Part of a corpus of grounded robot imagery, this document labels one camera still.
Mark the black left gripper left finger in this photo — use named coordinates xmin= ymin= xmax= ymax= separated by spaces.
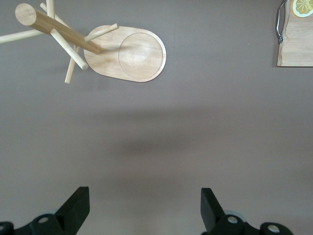
xmin=0 ymin=187 xmax=90 ymax=235

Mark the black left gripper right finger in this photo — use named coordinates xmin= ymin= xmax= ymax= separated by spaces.
xmin=201 ymin=188 xmax=294 ymax=235

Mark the wooden mug rack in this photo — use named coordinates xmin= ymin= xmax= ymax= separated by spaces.
xmin=0 ymin=0 xmax=167 ymax=84

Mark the wooden cutting board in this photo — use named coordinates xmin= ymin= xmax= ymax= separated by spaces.
xmin=275 ymin=0 xmax=313 ymax=68

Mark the yellow lemon slice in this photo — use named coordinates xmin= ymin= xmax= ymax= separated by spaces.
xmin=292 ymin=0 xmax=313 ymax=18

